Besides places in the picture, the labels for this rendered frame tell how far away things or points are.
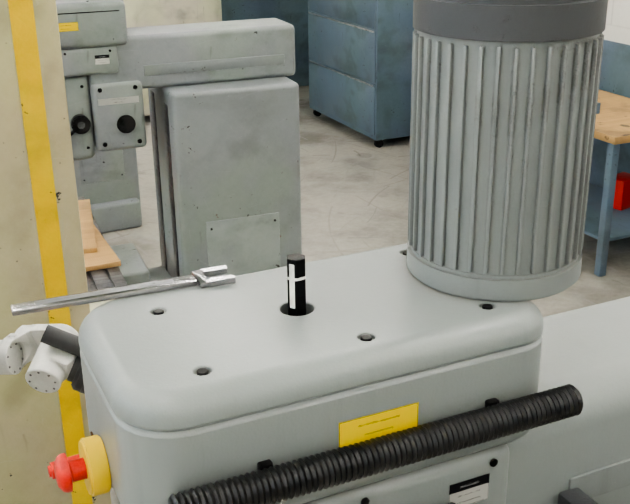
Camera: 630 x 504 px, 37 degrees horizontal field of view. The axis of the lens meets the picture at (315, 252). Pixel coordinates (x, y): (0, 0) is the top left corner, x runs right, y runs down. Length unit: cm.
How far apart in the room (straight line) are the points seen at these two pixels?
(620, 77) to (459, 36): 590
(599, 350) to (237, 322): 49
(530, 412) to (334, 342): 22
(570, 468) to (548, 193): 35
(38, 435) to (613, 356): 210
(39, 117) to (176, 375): 182
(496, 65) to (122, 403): 48
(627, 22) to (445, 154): 582
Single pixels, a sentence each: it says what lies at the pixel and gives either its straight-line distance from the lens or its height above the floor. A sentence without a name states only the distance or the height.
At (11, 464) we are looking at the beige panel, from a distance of 306.
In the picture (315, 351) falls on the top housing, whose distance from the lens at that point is 93.
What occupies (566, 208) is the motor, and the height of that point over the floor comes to 199.
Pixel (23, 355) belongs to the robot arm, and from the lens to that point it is 189.
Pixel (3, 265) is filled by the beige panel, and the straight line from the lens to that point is 277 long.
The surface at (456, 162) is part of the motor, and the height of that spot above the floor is 204.
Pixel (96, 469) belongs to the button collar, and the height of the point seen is 177.
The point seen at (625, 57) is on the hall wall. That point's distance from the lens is 681.
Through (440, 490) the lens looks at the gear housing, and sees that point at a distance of 108.
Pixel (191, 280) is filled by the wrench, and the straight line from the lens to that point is 108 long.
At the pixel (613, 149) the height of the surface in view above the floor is 80.
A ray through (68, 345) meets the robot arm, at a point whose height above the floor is 154.
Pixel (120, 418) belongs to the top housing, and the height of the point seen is 186.
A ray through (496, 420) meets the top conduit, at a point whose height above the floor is 180.
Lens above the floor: 233
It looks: 22 degrees down
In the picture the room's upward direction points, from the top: 1 degrees counter-clockwise
